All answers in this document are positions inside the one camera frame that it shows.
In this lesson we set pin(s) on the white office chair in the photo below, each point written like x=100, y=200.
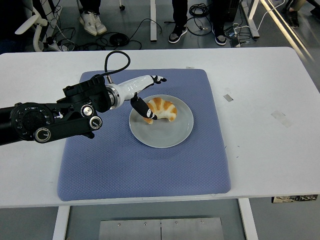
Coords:
x=27, y=23

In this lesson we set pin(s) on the white table leg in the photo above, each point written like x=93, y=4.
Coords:
x=61, y=222
x=248, y=220

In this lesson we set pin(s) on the grey round plate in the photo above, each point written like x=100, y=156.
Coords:
x=160, y=136

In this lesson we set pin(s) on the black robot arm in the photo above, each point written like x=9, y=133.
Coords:
x=82, y=92

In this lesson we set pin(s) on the clear tape piece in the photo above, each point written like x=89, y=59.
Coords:
x=281, y=118

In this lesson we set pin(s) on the black power adapter box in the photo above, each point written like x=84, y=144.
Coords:
x=235, y=42

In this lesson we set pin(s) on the black chair caster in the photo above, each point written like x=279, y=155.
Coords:
x=122, y=8

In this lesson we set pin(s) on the person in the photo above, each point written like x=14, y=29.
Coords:
x=177, y=32
x=293, y=18
x=91, y=23

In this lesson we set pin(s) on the croissant bread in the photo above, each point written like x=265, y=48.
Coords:
x=163, y=107

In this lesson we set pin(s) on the grey tape piece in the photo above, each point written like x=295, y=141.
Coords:
x=228, y=97

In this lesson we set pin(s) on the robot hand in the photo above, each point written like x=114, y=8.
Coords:
x=132, y=86

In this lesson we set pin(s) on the white desk leg with foot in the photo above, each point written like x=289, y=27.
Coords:
x=253, y=10

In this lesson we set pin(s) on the blue quilted mat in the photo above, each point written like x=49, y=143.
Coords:
x=125, y=170

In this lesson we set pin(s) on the white power strip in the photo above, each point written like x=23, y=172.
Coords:
x=53, y=46

